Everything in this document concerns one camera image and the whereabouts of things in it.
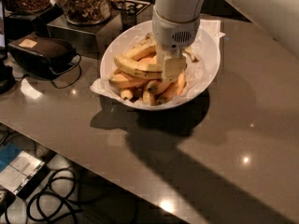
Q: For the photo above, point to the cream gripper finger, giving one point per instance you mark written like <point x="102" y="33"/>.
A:
<point x="160" y="53"/>
<point x="173" y="63"/>

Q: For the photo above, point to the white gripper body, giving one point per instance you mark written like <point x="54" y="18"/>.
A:
<point x="172" y="34"/>

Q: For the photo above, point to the long yellow banana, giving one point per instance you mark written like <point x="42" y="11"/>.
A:
<point x="138" y="69"/>

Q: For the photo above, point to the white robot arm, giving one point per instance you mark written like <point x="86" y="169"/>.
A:
<point x="279" y="18"/>

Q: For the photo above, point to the top curved yellow banana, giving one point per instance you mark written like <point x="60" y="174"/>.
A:
<point x="143" y="48"/>

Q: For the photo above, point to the orange banana behind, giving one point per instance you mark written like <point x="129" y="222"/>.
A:
<point x="148" y="59"/>

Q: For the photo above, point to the right orange-yellow banana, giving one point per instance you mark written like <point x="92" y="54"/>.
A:
<point x="175" y="89"/>

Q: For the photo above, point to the centre yellow banana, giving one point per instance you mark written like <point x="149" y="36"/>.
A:
<point x="156" y="87"/>

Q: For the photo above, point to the white oval bowl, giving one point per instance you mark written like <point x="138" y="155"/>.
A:
<point x="205" y="69"/>

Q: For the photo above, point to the small banana bottom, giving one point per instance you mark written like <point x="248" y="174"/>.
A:
<point x="148" y="98"/>

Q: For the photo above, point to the small banana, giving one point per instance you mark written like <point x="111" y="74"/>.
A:
<point x="148" y="98"/>
<point x="127" y="94"/>

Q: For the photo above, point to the left yellow banana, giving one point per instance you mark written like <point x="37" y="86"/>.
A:
<point x="123" y="81"/>

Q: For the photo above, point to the small banana lower left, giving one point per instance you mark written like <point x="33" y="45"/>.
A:
<point x="127" y="94"/>

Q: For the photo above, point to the white paper liner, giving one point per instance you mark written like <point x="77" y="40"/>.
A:
<point x="208" y="27"/>

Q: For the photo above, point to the metal stand block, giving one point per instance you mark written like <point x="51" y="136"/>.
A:
<point x="90" y="41"/>

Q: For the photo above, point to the glass jar of granola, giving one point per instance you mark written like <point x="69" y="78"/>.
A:
<point x="86" y="12"/>

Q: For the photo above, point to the dark stand left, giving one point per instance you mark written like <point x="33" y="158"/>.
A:
<point x="20" y="24"/>

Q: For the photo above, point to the blue object on floor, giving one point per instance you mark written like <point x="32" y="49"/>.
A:
<point x="8" y="154"/>

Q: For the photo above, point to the white box on floor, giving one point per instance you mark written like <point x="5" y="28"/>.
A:
<point x="20" y="171"/>

